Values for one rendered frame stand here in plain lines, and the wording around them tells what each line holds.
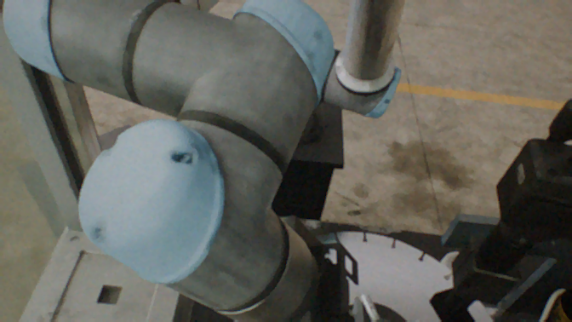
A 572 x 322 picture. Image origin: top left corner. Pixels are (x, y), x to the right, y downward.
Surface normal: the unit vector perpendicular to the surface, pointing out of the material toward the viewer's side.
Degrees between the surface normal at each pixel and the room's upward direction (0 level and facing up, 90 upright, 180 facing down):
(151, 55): 52
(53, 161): 90
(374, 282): 0
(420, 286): 0
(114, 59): 67
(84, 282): 0
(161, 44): 39
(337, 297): 32
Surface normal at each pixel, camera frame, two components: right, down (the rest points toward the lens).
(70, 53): -0.34, 0.48
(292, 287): 0.77, 0.23
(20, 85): -0.06, 0.73
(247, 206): 0.75, 0.00
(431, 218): 0.10, -0.68
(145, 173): -0.43, -0.51
